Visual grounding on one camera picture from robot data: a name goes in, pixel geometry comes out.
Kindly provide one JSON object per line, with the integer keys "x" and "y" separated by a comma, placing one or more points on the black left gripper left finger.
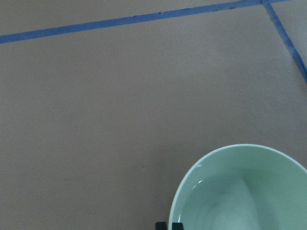
{"x": 161, "y": 226}

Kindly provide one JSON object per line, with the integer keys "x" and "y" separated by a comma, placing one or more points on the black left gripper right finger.
{"x": 177, "y": 226}

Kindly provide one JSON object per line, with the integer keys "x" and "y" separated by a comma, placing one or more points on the pale green bowl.
{"x": 242, "y": 187}

